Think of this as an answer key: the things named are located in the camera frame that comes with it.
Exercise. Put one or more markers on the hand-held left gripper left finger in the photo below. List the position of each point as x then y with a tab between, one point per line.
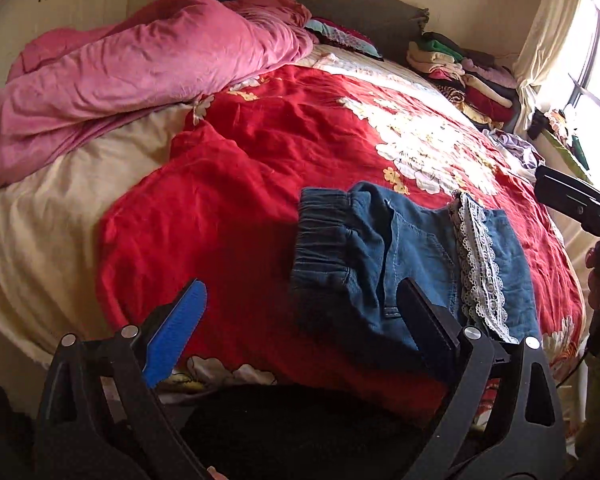
172	340

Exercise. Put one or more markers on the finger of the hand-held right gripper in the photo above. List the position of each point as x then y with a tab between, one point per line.
570	200

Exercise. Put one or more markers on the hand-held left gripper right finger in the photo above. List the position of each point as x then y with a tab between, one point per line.
430	322

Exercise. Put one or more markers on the blue denim pants lace trim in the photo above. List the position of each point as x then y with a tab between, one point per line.
370	260

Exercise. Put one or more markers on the person's right hand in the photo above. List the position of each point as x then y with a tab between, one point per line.
596	280

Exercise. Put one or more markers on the heap of small clothes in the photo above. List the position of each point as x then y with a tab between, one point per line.
560	125

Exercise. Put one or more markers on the pile of folded clothes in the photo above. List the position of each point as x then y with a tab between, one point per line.
475	80

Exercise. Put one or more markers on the dark cloth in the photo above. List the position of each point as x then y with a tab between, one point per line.
305	435

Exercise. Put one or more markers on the cream curtain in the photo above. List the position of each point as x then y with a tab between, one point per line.
550	35

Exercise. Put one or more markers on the cream bed sheet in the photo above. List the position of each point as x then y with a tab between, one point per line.
55	220

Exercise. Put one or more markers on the red floral blanket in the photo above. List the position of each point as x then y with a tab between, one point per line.
280	160

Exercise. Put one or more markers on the pink duvet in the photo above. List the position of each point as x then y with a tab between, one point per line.
130	70

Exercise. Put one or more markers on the colourful patterned pillow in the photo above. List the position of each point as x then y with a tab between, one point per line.
345	35

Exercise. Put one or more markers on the grey bed headboard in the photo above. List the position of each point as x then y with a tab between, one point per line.
355	10

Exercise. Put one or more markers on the cream wardrobe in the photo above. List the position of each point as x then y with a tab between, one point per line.
80	5

